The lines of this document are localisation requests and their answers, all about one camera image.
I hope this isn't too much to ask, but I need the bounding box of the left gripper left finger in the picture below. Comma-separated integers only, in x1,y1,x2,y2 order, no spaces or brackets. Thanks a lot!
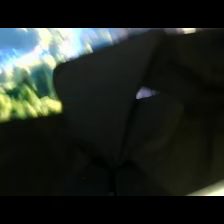
63,162,114,197

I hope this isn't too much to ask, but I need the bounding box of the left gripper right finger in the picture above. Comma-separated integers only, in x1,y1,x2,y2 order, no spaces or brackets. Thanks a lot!
114,160,168,197

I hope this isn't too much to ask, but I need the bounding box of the black garment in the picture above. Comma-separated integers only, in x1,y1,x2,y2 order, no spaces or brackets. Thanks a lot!
0,28,224,197

